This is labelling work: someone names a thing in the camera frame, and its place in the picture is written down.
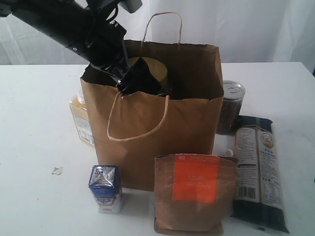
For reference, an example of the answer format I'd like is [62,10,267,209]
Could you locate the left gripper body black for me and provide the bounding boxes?
[63,9,129,81]

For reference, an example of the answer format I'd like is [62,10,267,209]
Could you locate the clear jar gold lid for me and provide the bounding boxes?
[129,57,168,88]

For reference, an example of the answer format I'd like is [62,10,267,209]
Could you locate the brown paper shopping bag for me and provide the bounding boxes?
[81,40,223,191]

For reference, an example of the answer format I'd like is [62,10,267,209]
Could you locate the yellow millet plastic bottle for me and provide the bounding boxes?
[69,89,95,146]

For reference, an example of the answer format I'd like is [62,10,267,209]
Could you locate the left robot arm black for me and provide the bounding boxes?
[0,0,168,96]

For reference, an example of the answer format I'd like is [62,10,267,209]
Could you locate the clear can dark grains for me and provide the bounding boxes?
[217,80,246,135]

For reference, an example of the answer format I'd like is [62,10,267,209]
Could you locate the brown pouch orange label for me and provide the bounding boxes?
[154,153,238,236]

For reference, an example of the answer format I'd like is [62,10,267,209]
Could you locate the blue white milk carton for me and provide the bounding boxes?
[88,165,123,213]

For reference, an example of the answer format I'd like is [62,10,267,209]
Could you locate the small clear plastic scrap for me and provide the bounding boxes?
[51,167,63,176]

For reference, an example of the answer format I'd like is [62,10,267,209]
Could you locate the dark noodle packet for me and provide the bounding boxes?
[232,116,288,233]

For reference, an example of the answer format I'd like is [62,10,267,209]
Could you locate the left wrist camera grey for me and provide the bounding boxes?
[119,0,143,14]

